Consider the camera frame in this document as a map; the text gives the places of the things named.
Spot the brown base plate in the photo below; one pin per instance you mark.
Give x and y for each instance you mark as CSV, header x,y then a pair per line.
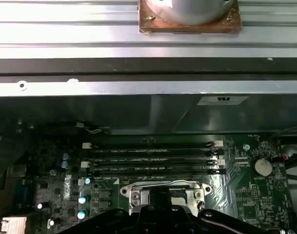
x,y
163,28

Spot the CPU socket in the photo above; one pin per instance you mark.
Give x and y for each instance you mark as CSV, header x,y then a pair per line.
x,y
187,186

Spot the green motherboard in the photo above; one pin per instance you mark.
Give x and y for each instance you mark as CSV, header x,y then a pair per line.
x,y
248,202

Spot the white case sticker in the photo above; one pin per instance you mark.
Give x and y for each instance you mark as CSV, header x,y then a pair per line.
x,y
222,100

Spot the round coin battery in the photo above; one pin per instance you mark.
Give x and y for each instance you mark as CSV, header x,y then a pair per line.
x,y
262,168

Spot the silver CPU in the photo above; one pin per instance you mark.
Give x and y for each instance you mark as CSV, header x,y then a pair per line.
x,y
180,201

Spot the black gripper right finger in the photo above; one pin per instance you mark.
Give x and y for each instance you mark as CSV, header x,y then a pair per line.
x,y
187,221

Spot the RAM slot white clips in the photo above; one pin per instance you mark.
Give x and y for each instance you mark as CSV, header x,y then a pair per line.
x,y
150,145
150,161

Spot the black PC case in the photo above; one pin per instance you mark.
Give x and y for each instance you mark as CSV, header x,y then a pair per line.
x,y
114,112

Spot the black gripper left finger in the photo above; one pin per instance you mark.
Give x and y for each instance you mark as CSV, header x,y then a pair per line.
x,y
138,221

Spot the RAM slot black clips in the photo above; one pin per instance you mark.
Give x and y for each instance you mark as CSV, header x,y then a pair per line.
x,y
150,172
150,152

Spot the metal socket cover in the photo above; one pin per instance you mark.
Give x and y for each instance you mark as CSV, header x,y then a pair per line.
x,y
139,207

